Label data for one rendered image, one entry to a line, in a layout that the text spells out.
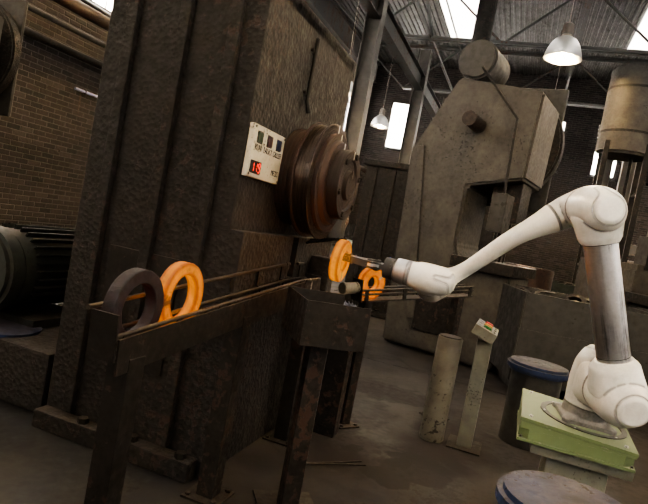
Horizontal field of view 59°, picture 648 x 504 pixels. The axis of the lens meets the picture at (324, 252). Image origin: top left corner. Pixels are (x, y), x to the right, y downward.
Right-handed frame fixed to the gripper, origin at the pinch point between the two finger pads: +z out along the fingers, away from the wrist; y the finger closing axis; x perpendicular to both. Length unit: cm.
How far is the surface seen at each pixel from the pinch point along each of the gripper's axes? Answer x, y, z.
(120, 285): -12, -96, 20
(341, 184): 26.3, 13.4, 10.8
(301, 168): 28.2, -2.2, 22.4
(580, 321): -19, 222, -109
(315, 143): 38.7, 1.4, 20.6
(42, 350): -64, -23, 104
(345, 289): -18, 52, 10
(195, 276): -10, -66, 19
